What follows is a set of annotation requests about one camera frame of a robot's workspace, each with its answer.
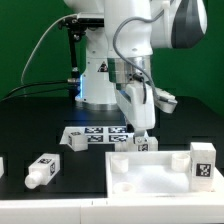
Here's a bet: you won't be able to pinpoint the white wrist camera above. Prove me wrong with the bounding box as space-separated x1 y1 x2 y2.
154 88 178 114

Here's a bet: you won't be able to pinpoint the white sheet with markers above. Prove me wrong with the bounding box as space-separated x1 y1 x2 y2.
60 126 133 144

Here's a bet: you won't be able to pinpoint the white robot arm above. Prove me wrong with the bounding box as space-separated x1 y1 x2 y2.
64 0 207 145

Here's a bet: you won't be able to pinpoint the grey cable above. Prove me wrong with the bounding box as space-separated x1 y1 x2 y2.
19 13 78 88

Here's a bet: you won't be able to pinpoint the camera on stand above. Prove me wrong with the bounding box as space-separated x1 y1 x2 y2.
58 12 104 31

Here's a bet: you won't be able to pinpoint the white square tabletop tray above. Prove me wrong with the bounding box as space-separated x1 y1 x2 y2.
105 151 224 198

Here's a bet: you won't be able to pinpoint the black camera stand pole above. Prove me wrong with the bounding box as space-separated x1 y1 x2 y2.
68 29 80 102

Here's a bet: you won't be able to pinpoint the white left fence piece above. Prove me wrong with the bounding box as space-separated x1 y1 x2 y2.
0 157 4 178

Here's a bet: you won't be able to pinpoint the black cables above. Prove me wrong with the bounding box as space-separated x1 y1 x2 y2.
0 79 75 103

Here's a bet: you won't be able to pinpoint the white front fence bar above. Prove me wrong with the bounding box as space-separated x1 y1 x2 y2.
0 197 224 224

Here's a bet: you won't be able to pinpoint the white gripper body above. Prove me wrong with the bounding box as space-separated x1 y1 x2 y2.
115 81 155 131

